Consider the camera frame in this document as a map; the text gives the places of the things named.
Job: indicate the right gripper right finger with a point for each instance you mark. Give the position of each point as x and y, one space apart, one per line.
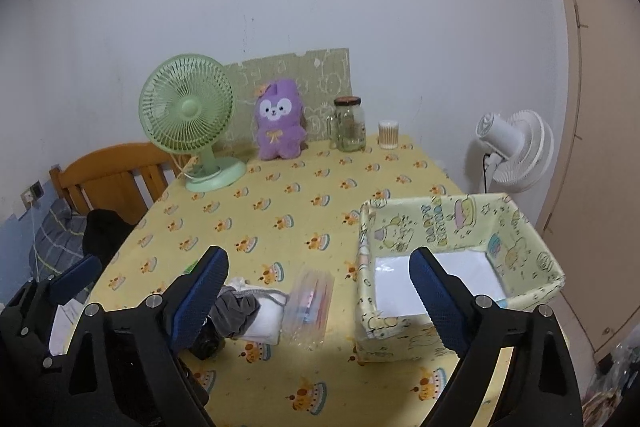
540 387

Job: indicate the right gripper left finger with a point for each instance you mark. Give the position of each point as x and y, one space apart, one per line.
127 370

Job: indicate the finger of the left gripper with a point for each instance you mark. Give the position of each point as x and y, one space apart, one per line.
30 375

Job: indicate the grey socks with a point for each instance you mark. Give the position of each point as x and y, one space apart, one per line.
233 311

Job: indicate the white cloth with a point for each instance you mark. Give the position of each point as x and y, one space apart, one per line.
266 325

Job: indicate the clear plastic tube pack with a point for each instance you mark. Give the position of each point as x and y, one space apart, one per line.
307 310

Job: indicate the black garment on chair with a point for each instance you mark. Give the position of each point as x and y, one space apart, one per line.
105 232

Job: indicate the blue plaid bedding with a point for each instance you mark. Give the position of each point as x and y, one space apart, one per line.
57 245

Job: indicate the beige door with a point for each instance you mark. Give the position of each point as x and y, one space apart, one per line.
590 218

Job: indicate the yellow cake print tablecloth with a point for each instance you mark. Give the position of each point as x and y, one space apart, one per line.
335 212

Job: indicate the white standing fan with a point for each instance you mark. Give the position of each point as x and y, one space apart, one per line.
518 150

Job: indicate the green desk fan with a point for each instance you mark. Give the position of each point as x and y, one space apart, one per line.
185 107

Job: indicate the purple plush bunny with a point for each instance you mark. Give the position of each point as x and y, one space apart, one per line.
279 119

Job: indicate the cotton swab container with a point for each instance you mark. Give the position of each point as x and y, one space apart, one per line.
388 134

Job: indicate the glass jar with lid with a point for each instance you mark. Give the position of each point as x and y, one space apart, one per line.
349 124

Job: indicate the wall power socket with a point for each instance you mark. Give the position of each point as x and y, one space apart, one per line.
31 196

